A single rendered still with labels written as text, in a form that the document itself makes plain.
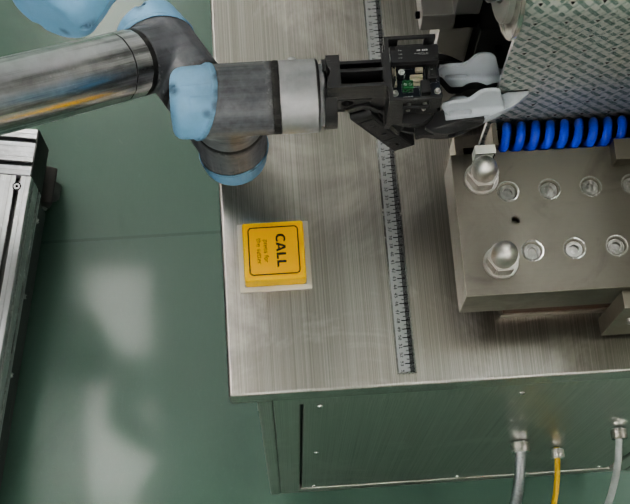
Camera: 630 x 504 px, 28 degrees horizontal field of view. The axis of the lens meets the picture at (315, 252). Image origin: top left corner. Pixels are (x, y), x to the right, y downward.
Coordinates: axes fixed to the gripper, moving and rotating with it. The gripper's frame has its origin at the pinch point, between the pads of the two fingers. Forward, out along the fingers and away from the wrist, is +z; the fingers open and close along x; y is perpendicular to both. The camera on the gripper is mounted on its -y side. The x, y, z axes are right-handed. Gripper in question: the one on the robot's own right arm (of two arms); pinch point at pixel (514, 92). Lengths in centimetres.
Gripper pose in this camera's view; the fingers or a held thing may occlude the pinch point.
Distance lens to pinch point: 133.0
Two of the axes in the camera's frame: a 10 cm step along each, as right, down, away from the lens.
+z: 10.0, -0.6, 0.3
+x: -0.7, -9.5, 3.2
